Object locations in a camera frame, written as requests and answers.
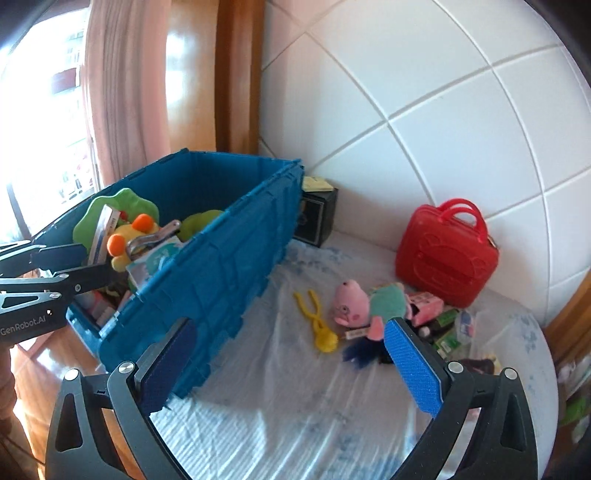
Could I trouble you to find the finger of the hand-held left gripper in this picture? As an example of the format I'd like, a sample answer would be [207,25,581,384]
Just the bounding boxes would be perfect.
[0,240,89,278]
[0,262,114,320]

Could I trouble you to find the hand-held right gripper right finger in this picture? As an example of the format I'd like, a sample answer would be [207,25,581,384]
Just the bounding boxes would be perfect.
[384,316,541,480]

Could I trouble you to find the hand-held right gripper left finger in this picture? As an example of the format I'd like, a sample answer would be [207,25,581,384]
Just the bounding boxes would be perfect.
[44,316,199,480]

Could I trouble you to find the metal spring clamp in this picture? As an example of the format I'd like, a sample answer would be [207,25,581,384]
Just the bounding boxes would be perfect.
[127,220,183,259]

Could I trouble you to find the yellow plastic toy tongs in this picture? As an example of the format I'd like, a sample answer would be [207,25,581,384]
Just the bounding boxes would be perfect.
[293,290,340,354]

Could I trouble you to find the blue plastic crate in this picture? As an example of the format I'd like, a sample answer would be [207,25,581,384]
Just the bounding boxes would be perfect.
[28,148,305,400]

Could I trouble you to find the person's left forearm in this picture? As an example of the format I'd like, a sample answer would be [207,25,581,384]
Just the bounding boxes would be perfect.
[0,347,16,407]

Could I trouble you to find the green medicine box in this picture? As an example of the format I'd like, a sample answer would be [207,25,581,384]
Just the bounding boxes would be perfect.
[434,330,462,356]

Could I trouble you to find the dark blue feather wand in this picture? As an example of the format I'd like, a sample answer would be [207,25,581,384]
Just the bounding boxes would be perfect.
[342,337,393,370]

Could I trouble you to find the yellow orange plush toy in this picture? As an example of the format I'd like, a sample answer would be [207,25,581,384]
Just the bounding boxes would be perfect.
[107,213,162,273]

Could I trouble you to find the pink tissue pack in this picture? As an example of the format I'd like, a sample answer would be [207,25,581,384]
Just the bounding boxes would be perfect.
[406,292,445,326]

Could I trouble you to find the pink pig plush toy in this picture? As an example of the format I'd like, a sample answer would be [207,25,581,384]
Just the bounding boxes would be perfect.
[333,279,414,342]

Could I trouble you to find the dark maroon socks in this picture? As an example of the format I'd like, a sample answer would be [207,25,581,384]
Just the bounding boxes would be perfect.
[462,354,503,376]

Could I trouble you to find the light green plush toy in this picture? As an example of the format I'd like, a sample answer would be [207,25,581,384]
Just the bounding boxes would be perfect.
[73,188,160,245]

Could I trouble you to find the red carry case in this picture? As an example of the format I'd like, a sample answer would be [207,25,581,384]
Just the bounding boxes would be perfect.
[394,198,500,309]

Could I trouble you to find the bright window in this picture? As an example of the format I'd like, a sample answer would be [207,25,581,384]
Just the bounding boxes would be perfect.
[0,9,100,232]

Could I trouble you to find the white floral bed sheet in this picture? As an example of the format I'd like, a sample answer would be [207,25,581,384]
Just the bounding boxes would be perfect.
[148,228,557,480]

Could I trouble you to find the black cardboard box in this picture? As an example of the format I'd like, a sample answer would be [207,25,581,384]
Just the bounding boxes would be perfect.
[291,187,340,247]

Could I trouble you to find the pink curtain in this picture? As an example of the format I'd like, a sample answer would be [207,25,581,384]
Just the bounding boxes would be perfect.
[83,0,222,190]

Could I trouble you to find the yellow paper note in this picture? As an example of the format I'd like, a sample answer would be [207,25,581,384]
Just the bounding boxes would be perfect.
[302,175,335,193]

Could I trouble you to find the wooden headboard post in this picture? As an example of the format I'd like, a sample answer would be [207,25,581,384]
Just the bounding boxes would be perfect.
[215,0,266,155]
[545,258,591,370]

